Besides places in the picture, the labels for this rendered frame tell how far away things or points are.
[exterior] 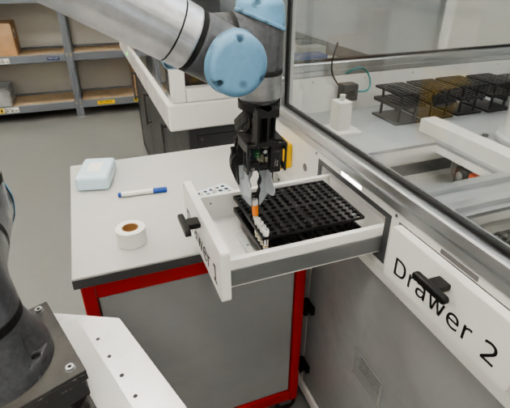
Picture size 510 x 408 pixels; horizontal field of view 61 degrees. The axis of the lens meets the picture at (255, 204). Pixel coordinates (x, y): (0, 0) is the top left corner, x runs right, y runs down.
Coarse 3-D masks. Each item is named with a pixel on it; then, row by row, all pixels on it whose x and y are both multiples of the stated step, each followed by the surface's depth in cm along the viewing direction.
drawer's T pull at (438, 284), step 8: (416, 272) 70; (416, 280) 70; (424, 280) 68; (432, 280) 68; (440, 280) 68; (424, 288) 68; (432, 288) 66; (440, 288) 67; (448, 288) 67; (440, 296) 65
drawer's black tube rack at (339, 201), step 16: (304, 192) 98; (320, 192) 96; (336, 192) 96; (272, 208) 91; (288, 208) 90; (304, 208) 90; (320, 208) 90; (336, 208) 90; (352, 208) 90; (272, 224) 85; (288, 224) 85; (304, 224) 85; (320, 224) 86; (336, 224) 86; (352, 224) 89; (256, 240) 85; (272, 240) 85; (288, 240) 85
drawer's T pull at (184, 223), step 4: (180, 216) 85; (184, 216) 85; (180, 220) 84; (184, 220) 84; (188, 220) 84; (192, 220) 84; (196, 220) 84; (184, 224) 82; (188, 224) 83; (192, 224) 83; (196, 224) 83; (200, 224) 83; (184, 228) 81; (188, 228) 81; (192, 228) 83; (196, 228) 83; (184, 232) 81; (188, 232) 80; (188, 236) 81
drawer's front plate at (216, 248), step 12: (192, 192) 90; (192, 204) 88; (192, 216) 91; (204, 216) 82; (204, 228) 81; (216, 228) 78; (204, 240) 83; (216, 240) 75; (216, 252) 74; (228, 252) 72; (216, 264) 76; (228, 264) 73; (216, 276) 78; (228, 276) 74; (216, 288) 80; (228, 288) 76
